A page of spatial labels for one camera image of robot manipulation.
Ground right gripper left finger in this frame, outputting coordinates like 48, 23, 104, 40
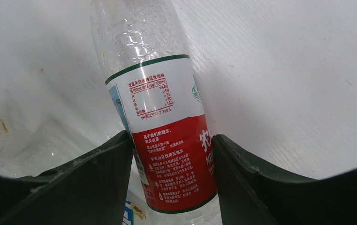
0, 131, 133, 225

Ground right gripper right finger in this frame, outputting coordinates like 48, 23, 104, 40
212, 135, 357, 225

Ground red white label water bottle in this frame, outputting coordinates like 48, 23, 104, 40
90, 0, 218, 225

